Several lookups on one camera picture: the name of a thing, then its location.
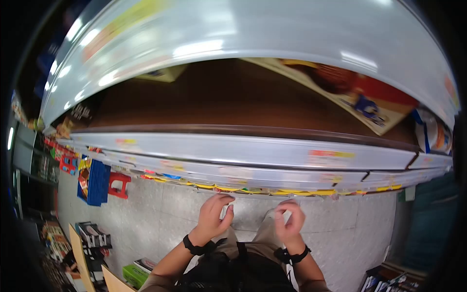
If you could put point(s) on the person's left hand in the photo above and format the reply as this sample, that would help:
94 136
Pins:
209 219

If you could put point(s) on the person's right hand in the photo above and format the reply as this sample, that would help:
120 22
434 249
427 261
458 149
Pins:
293 226

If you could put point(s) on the person's left fingers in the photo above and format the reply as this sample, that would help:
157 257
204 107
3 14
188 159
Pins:
219 199

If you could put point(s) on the person's right thumb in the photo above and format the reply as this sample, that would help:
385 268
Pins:
279 221

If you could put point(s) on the person's right fingers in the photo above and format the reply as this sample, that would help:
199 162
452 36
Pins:
293 208

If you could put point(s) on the person's left thumb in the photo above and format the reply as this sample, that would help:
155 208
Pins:
227 216

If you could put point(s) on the person's legs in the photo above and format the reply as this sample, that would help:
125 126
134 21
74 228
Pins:
261 233

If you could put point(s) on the black wrist band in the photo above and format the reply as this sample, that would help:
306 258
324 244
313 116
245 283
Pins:
292 256
196 247

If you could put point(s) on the full shop shelf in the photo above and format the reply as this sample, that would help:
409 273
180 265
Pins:
233 160

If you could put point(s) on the person's body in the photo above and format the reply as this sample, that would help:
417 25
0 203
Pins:
233 273

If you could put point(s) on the red plastic stool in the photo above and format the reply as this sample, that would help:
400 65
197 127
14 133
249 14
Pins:
119 184

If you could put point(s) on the green carton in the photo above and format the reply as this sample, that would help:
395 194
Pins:
134 274

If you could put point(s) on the low shelf of goods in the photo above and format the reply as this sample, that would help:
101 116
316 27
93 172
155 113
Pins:
392 279

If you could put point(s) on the blue plastic crate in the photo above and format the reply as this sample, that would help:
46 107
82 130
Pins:
97 182

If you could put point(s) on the stack of dark boxes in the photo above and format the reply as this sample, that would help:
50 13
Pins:
94 236

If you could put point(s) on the brown cardboard sheet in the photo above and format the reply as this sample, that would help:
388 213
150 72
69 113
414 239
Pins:
115 281
81 255

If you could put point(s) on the teal cabinet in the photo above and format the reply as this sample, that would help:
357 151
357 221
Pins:
432 219

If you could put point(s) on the dark display shelf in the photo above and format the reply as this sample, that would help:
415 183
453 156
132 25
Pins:
36 164

